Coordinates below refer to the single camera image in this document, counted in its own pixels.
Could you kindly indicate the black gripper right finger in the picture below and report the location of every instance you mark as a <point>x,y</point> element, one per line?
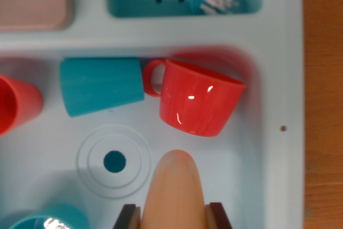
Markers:
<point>218,218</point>

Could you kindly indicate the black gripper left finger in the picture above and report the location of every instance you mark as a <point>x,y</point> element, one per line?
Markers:
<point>127,218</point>

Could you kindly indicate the beige detergent bottle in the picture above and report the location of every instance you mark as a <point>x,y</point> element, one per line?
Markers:
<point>174,191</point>

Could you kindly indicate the light blue toy sink unit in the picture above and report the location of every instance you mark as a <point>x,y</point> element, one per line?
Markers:
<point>276,78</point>

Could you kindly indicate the teal tumbler cup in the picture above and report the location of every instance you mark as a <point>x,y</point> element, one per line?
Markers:
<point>101,87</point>

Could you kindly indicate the red tumbler cup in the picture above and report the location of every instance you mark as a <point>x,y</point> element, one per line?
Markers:
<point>18,103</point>

